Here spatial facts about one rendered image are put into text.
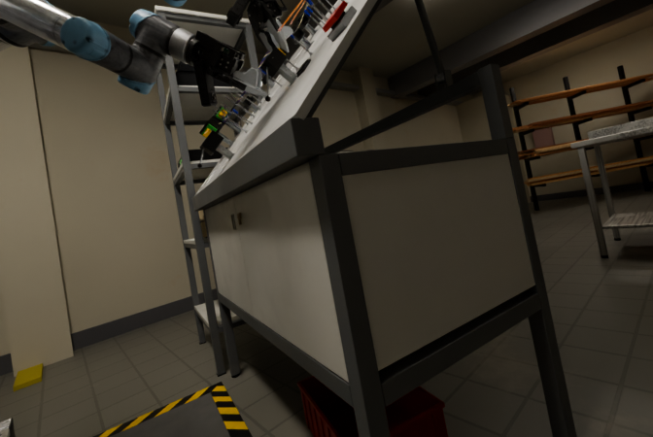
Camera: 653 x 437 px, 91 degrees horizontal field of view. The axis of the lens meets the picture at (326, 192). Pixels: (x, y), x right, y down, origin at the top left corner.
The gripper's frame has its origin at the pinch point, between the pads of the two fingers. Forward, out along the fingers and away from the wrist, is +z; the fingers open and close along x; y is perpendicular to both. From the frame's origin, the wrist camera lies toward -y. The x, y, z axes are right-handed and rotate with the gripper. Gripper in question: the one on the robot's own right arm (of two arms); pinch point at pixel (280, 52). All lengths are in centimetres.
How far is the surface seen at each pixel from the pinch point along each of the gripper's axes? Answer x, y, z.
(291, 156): -26.0, -31.0, 25.8
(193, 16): 88, 34, -64
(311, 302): -13, -38, 52
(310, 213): -21, -31, 36
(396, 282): -27, -27, 55
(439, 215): -29, -10, 52
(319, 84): -29.3, -20.4, 17.9
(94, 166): 240, -33, -53
